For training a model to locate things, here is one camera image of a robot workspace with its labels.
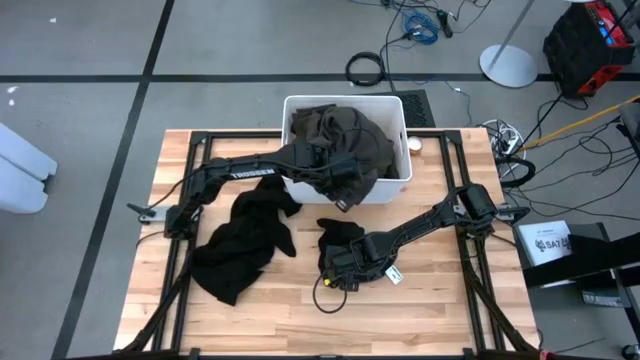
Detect white power strip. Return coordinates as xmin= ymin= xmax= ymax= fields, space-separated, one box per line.
xmin=482 ymin=118 xmax=526 ymax=157

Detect black coiled cable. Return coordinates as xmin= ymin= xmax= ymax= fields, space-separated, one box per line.
xmin=344 ymin=51 xmax=387 ymax=88

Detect dark olive hoodie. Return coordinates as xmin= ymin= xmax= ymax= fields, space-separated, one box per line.
xmin=289 ymin=103 xmax=401 ymax=214

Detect black Puma briefs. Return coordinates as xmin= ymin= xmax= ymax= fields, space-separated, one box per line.
xmin=317 ymin=217 xmax=367 ymax=262

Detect blue coiled cable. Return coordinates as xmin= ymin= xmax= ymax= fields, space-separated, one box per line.
xmin=399 ymin=10 xmax=441 ymax=46

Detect white woven plastic basket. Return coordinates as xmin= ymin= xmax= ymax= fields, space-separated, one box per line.
xmin=280 ymin=94 xmax=414 ymax=206

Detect black cart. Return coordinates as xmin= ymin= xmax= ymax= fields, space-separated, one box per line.
xmin=519 ymin=222 xmax=640 ymax=346

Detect white round stand base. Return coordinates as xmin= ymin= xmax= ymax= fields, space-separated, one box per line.
xmin=478 ymin=0 xmax=540 ymax=90

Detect yellow cable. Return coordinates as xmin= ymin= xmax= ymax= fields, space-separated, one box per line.
xmin=519 ymin=93 xmax=640 ymax=151

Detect large black garment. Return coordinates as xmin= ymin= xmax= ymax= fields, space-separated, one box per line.
xmin=188 ymin=174 xmax=304 ymax=307

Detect black cable loop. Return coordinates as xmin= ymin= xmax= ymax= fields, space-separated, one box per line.
xmin=499 ymin=157 xmax=537 ymax=190

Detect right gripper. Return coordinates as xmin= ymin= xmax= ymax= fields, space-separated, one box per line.
xmin=323 ymin=239 xmax=384 ymax=292

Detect black and red case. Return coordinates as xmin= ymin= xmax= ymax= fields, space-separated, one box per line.
xmin=542 ymin=0 xmax=637 ymax=100

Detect white printed box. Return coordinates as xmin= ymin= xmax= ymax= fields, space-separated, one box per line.
xmin=517 ymin=219 xmax=574 ymax=267

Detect black floor grille mat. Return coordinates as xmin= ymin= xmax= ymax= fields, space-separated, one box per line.
xmin=399 ymin=88 xmax=437 ymax=129

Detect white furniture piece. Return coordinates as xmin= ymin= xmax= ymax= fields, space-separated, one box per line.
xmin=0 ymin=122 xmax=59 ymax=215

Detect black power strip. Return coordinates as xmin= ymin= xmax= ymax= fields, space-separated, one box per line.
xmin=436 ymin=8 xmax=455 ymax=40

